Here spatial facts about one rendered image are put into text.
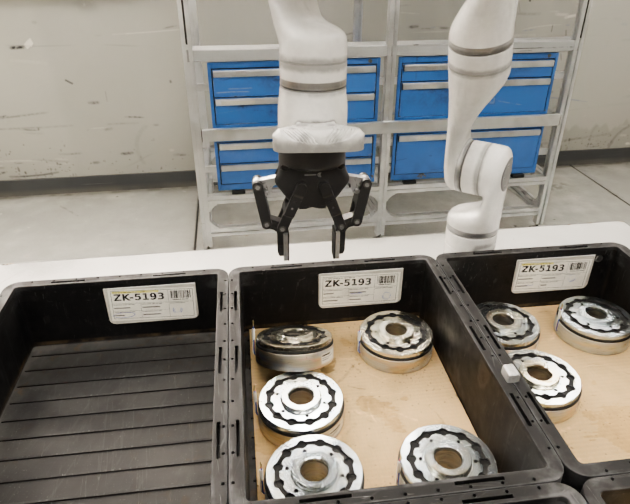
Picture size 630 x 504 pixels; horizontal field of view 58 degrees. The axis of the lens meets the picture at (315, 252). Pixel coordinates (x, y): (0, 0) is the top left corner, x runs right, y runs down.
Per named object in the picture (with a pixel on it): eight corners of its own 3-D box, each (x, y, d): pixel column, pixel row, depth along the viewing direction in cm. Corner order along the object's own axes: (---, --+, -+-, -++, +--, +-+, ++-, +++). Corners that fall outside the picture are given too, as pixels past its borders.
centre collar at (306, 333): (275, 331, 78) (275, 326, 78) (311, 330, 78) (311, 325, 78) (276, 342, 73) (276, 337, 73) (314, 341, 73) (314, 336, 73)
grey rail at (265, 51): (185, 58, 233) (183, 46, 231) (569, 47, 254) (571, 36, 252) (183, 62, 225) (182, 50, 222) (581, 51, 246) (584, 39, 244)
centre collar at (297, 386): (281, 384, 70) (281, 381, 69) (321, 384, 70) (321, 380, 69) (279, 414, 65) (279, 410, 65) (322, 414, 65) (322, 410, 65)
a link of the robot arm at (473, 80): (460, 26, 88) (522, 31, 83) (456, 168, 106) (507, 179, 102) (436, 52, 83) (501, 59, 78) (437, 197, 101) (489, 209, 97)
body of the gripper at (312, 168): (345, 116, 65) (342, 192, 70) (272, 117, 64) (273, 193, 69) (356, 135, 59) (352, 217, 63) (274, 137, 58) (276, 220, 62)
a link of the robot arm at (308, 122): (273, 155, 55) (272, 91, 52) (269, 123, 65) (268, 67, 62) (365, 153, 56) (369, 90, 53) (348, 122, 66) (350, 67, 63)
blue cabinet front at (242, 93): (218, 189, 257) (206, 62, 229) (373, 180, 266) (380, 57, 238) (218, 192, 254) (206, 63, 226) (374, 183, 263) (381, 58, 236)
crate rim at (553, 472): (229, 281, 82) (228, 267, 81) (430, 267, 85) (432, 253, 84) (230, 537, 47) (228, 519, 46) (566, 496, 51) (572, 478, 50)
